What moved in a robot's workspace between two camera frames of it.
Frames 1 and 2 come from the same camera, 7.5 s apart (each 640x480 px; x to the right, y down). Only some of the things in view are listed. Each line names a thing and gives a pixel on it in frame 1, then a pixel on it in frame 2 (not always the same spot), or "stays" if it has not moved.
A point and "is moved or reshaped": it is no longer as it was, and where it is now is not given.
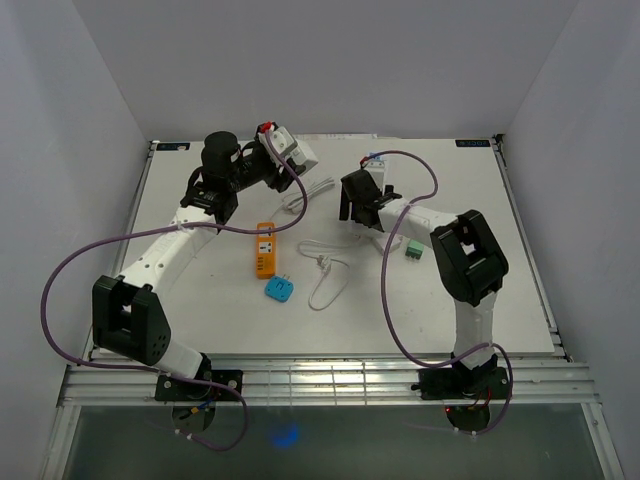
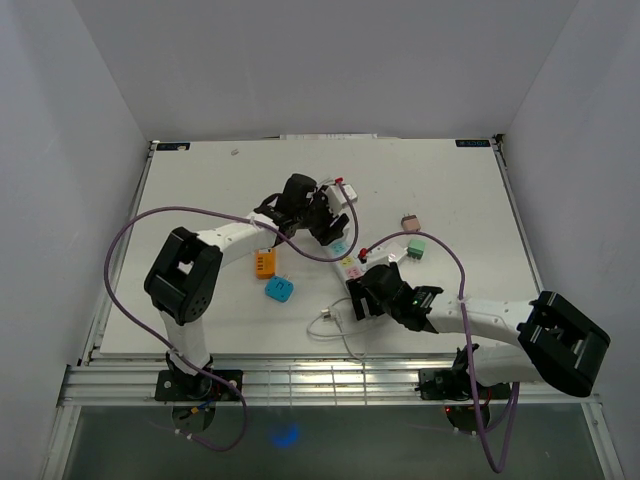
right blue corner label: (472, 143) stays
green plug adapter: (414, 248) stays
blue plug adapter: (278, 288) stays
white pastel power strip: (380, 238) is moved or reshaped
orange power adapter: (265, 251) stays
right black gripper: (345, 208) to (358, 292)
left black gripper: (275, 180) to (324, 235)
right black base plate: (463, 383) stays
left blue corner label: (172, 146) stays
